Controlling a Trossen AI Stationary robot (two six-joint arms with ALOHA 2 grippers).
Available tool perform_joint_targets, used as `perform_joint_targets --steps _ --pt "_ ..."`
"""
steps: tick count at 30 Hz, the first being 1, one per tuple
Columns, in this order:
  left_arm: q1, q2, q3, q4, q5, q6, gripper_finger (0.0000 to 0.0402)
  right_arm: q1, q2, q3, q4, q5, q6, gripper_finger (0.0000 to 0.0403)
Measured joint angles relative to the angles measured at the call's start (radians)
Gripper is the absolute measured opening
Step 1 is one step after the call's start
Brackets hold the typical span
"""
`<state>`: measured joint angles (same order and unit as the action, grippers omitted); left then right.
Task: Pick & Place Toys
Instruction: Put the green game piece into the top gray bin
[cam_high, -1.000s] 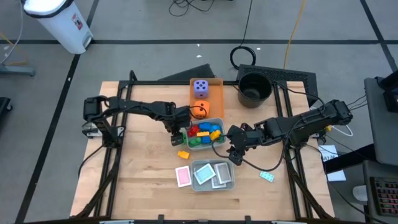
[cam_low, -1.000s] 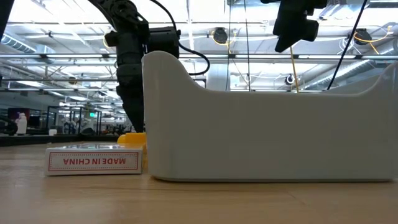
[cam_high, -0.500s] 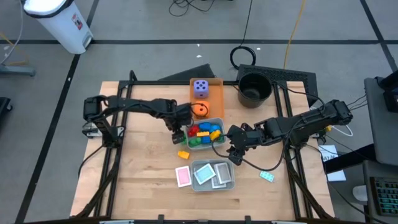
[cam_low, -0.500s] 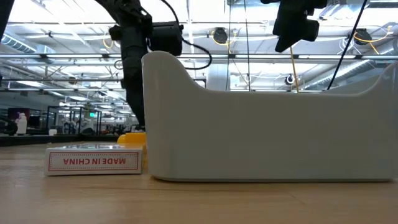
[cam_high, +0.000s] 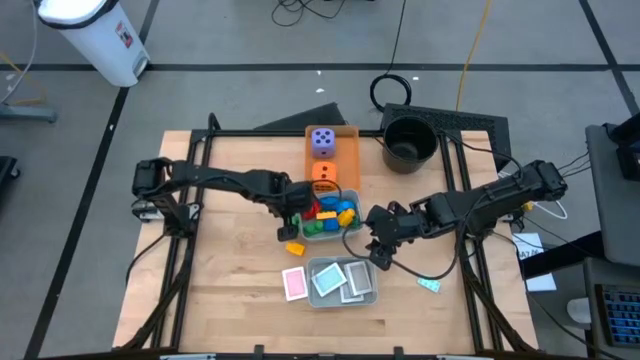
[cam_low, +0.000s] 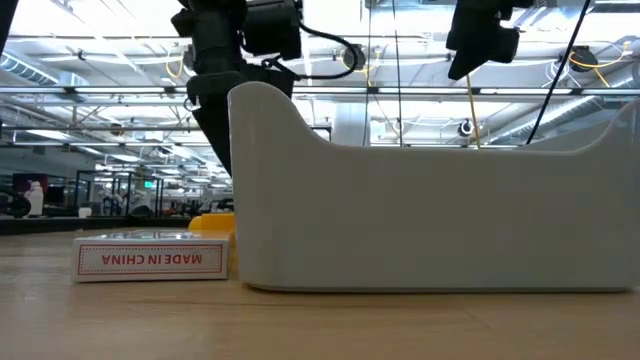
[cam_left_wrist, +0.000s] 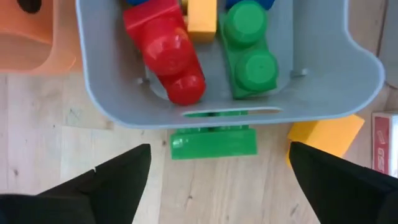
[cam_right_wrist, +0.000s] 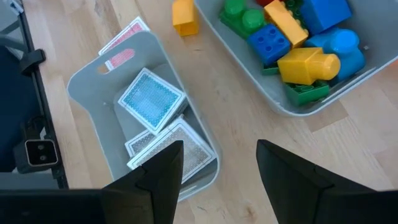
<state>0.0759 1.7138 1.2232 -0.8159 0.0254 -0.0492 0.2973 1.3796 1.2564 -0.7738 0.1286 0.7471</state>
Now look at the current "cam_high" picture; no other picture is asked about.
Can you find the pink playing card box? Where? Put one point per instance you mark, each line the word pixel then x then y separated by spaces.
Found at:
pixel 294 283

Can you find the black metal table frame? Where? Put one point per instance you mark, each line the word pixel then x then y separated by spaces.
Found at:
pixel 250 133

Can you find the yellow toy block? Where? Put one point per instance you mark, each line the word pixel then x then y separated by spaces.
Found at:
pixel 346 217
pixel 295 248
pixel 326 215

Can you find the green two-stud toy block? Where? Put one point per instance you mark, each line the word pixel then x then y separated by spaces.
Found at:
pixel 315 228

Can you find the black bucket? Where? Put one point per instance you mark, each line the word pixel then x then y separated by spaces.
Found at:
pixel 410 145

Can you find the grey plastic bin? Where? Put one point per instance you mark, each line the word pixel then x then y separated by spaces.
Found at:
pixel 325 301
pixel 357 232

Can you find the teal playing card box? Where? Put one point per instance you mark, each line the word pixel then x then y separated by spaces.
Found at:
pixel 328 279

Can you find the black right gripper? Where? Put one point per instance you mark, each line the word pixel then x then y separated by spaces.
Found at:
pixel 395 225

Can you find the grey metal bracket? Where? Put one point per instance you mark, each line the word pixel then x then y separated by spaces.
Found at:
pixel 145 214

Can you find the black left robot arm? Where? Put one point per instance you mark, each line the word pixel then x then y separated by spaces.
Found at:
pixel 220 180

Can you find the grey computer mouse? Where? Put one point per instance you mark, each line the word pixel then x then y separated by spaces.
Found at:
pixel 579 310

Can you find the grey stand base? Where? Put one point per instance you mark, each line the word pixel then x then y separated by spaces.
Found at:
pixel 30 112

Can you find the purple foam die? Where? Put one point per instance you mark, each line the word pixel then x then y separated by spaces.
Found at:
pixel 323 142

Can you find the black perforated case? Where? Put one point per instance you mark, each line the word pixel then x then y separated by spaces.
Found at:
pixel 475 124

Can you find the white paper sheet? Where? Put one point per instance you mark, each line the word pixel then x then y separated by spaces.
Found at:
pixel 540 282
pixel 527 247

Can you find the orange translucent plastic bin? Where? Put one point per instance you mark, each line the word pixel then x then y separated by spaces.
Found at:
pixel 347 150

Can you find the black monitor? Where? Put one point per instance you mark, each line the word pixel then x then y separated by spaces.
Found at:
pixel 627 155

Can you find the blue small toy block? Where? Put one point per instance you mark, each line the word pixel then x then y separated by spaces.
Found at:
pixel 329 202

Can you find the blue large toy block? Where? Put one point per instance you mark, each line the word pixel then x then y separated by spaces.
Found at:
pixel 346 205

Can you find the white trash can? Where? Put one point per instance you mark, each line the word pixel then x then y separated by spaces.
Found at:
pixel 95 40

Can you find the orange foam die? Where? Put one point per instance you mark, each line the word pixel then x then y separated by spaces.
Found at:
pixel 324 171

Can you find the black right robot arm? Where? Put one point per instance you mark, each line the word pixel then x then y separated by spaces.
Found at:
pixel 495 197

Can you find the backlit keyboard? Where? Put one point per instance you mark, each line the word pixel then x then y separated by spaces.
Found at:
pixel 620 315

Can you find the yellow connector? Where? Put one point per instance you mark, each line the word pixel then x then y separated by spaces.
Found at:
pixel 527 206

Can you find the mint green lego brick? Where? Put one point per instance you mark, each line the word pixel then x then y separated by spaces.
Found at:
pixel 429 285

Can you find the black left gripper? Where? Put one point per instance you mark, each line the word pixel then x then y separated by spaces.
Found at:
pixel 295 200

